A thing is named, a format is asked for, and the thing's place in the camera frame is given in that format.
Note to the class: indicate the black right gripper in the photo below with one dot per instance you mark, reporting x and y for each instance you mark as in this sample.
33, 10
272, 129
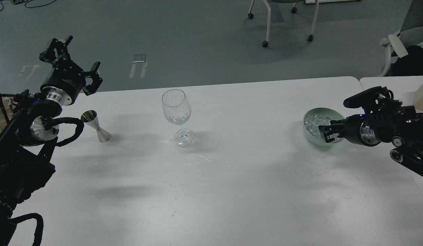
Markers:
354, 128

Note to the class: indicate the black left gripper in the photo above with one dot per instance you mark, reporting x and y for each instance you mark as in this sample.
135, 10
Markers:
66, 78

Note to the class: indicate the clear ice cubes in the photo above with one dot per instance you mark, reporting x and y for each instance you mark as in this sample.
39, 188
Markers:
312, 123

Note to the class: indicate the steel double jigger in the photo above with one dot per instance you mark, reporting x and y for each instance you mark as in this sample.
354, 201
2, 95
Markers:
90, 118

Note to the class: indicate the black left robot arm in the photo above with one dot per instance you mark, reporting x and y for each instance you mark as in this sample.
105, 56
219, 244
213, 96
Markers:
34, 129

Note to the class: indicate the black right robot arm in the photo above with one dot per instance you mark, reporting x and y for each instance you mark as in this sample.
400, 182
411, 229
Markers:
384, 120

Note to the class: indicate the clear wine glass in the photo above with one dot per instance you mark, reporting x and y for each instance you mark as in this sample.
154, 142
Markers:
177, 111

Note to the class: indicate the green bowl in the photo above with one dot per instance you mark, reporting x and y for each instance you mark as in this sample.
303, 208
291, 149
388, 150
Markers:
325, 111

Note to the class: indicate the seated person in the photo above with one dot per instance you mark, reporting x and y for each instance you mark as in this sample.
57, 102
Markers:
411, 64

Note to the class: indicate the white rolling chair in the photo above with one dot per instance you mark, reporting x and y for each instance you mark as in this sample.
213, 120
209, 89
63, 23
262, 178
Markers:
294, 11

